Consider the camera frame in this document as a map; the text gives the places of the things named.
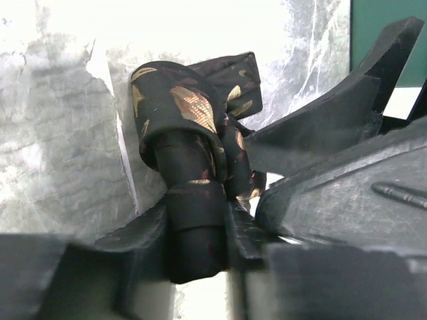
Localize dark floral patterned tie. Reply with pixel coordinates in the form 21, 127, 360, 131
130, 52, 266, 284

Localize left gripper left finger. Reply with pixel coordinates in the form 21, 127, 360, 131
1, 202, 173, 319

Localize green compartment organizer tray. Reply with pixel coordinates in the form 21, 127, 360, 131
350, 1, 426, 87

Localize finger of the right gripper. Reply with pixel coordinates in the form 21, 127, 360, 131
243, 17, 425, 177
256, 119, 426, 248

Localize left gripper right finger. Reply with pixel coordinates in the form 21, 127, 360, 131
226, 201, 426, 319

